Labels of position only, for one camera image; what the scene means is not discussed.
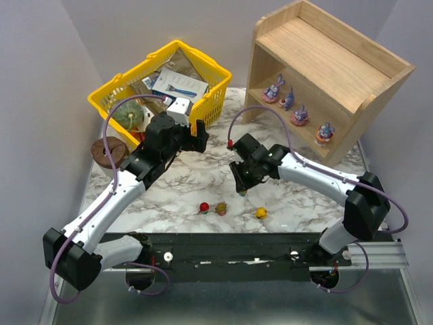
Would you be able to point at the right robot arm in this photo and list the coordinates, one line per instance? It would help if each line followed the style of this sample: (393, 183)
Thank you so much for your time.
(364, 207)

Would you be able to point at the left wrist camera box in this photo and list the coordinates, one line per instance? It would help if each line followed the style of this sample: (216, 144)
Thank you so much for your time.
(180, 110)

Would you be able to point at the olive brown toy figure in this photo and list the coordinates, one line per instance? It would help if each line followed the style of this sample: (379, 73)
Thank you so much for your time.
(221, 208)

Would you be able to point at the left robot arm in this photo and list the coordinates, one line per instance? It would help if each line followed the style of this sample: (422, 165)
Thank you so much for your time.
(76, 253)

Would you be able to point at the white orange plush toy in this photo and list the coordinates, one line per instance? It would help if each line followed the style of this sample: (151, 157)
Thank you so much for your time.
(146, 118)

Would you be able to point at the bunny holding strawberry cake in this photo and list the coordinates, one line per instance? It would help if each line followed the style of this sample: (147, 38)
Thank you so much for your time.
(287, 102)

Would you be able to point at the blue razor package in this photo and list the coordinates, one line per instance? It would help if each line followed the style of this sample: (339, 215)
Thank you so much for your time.
(176, 85)

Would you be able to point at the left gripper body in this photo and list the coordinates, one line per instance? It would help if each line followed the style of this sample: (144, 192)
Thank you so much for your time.
(193, 138)

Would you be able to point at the yellow duck toy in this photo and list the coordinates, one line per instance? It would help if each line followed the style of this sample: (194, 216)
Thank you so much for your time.
(261, 213)

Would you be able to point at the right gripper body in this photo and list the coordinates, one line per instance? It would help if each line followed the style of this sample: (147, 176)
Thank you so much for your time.
(243, 176)

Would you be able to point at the wooden shelf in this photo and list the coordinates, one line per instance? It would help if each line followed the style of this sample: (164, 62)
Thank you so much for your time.
(339, 74)

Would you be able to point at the red round toy figure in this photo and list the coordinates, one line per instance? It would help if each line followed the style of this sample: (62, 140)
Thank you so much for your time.
(203, 208)

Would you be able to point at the green melon toy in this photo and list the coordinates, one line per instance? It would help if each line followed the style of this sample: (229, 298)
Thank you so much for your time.
(129, 115)

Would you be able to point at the brown foil bag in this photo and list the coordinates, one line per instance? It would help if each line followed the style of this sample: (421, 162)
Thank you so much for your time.
(178, 62)

